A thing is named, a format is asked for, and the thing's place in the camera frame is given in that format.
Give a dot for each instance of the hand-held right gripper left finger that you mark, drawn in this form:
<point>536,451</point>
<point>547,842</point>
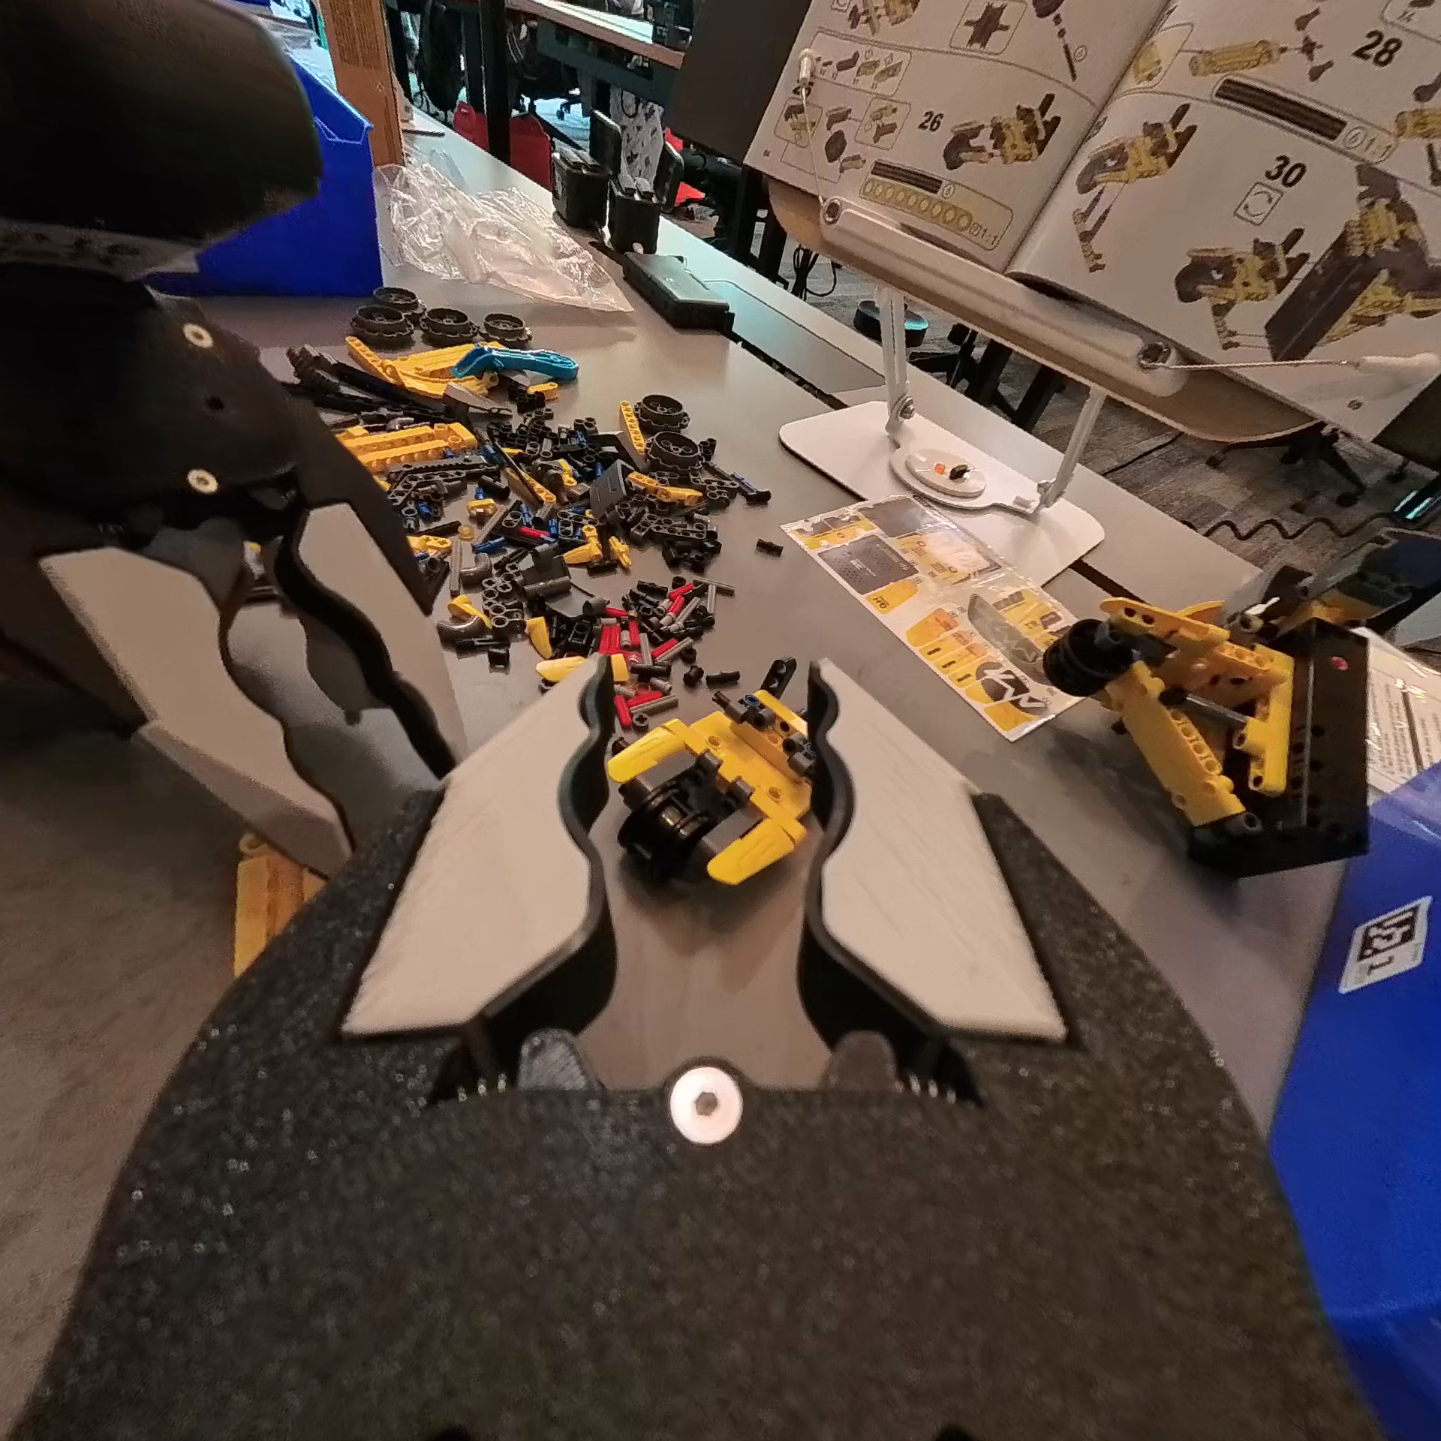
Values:
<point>485,901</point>

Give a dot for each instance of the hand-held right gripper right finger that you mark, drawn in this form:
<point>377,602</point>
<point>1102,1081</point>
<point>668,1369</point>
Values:
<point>925,901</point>

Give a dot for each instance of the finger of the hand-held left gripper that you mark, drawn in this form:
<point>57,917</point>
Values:
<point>366,606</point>
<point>170,653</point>

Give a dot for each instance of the pile of small building bricks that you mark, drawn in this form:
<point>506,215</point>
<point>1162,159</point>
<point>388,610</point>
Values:
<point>563,531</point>

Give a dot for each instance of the small yellow black brick assembly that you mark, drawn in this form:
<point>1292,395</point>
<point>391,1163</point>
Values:
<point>723,788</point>

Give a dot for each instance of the yellow brick beam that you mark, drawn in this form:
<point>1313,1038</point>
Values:
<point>271,901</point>

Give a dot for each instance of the blue storage bin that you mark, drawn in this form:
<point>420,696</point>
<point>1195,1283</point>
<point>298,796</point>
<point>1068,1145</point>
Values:
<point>1375,1125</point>
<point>304,226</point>

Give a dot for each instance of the teal brick separator tool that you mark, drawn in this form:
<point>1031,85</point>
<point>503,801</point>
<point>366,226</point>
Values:
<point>517,365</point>

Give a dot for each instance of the yellow grey sticker sheet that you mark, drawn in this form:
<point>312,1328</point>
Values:
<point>925,597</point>

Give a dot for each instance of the large yellow black brick model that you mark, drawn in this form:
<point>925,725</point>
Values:
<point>1215,710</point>

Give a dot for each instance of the clear plastic bag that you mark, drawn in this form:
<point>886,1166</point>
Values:
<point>496,235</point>

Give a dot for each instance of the brown cardboard box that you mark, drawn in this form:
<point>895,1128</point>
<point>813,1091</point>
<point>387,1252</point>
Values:
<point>362,66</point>

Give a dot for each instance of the flat black box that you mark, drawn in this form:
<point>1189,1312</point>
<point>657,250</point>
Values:
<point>675,290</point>

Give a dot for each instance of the white metal book stand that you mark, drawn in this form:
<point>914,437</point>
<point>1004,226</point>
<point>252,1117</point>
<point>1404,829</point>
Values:
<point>850,456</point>

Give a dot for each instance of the black battery charger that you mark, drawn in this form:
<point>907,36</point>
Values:
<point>578,192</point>
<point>643,208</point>

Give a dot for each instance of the white printed paper sheet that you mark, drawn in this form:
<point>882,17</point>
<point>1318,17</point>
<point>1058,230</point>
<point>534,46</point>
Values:
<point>1406,710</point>

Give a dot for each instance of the background desk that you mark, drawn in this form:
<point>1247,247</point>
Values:
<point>607,28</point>

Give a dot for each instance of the black monitor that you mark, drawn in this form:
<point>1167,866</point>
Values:
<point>734,81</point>

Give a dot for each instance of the open instruction booklet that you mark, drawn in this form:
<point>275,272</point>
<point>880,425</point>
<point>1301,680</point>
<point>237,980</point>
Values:
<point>1015,134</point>

